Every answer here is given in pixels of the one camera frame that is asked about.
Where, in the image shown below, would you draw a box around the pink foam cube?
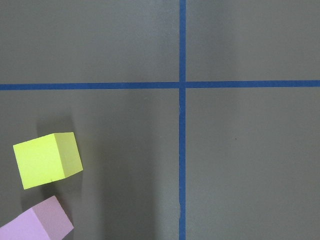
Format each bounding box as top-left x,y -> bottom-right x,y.
0,195 -> 74,240

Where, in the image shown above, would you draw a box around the yellow foam cube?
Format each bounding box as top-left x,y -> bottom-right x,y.
13,132 -> 83,190

